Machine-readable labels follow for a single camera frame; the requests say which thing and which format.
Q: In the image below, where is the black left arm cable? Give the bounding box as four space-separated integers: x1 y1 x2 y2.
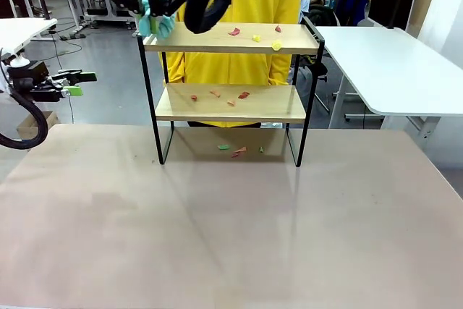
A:
0 90 50 150

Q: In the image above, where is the black office chair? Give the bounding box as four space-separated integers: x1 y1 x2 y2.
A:
305 56 331 114

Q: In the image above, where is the person's left forearm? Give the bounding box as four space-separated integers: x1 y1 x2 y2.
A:
267 54 292 86

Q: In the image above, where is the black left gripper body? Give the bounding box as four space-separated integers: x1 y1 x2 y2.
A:
9 61 64 103

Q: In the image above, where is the open cardboard box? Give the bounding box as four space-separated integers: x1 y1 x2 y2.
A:
16 111 61 140

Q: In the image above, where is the two-tier wooden shelf black frame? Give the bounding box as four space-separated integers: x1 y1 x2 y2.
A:
137 15 326 168

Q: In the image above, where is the teal microfibre duster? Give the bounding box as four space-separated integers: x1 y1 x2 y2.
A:
136 0 178 40

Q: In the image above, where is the black floor cable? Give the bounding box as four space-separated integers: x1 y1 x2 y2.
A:
50 30 83 124

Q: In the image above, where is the person's right forearm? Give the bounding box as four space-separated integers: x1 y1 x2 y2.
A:
166 51 186 85

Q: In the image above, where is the small white table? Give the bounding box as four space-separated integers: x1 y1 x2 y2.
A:
0 18 59 67

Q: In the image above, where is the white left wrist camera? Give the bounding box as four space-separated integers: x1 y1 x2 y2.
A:
7 54 30 69

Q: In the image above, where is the brown cardboard panel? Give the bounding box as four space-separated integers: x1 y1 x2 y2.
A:
408 0 441 38

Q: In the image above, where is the large white table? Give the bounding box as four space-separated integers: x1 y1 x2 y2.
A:
314 25 463 151

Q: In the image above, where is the black monitor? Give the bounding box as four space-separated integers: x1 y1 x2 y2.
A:
368 0 419 31

